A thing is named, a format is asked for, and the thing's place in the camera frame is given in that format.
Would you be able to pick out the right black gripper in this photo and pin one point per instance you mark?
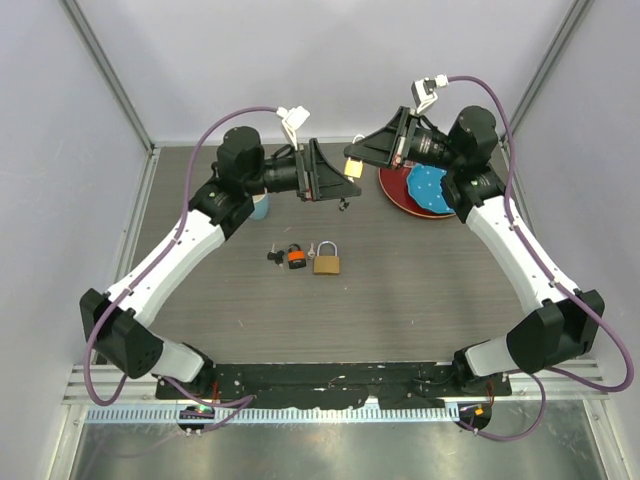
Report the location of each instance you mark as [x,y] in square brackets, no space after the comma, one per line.
[390,146]

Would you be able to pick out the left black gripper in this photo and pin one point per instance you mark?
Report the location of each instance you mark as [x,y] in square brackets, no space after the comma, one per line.
[317,180]

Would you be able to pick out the small brass padlock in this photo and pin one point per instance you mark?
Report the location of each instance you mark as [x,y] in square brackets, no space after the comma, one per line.
[353,169]

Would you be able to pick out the orange black padlock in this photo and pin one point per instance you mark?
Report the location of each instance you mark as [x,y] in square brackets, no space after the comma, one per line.
[296,257]

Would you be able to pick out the large brass padlock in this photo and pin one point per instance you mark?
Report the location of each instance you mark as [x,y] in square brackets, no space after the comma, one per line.
[326,264]

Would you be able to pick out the small black keys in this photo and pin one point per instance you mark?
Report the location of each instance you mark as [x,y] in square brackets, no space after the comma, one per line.
[276,256]

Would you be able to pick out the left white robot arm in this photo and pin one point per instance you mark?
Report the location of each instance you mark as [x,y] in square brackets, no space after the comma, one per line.
[117,322]

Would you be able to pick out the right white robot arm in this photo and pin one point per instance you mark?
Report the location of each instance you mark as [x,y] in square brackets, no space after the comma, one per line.
[556,327]

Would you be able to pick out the red round tray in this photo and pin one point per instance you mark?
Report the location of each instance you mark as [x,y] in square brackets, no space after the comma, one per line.
[394,187]

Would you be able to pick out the blue dotted plate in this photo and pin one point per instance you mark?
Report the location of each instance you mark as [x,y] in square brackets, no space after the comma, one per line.
[424,187]

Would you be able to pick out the light blue mug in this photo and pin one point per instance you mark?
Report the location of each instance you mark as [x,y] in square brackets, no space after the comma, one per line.
[261,207]

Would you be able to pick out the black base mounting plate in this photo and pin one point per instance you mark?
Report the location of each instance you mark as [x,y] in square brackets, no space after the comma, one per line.
[338,386]

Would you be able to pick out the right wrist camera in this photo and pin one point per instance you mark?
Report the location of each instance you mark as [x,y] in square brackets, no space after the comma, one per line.
[424,92]

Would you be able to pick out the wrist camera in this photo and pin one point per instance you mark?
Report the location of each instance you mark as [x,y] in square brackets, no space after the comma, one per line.
[291,120]
[424,92]

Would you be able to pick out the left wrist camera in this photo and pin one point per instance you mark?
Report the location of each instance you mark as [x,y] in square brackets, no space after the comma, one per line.
[291,120]

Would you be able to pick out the white slotted cable duct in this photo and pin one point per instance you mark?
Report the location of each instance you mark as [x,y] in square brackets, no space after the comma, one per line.
[177,413]

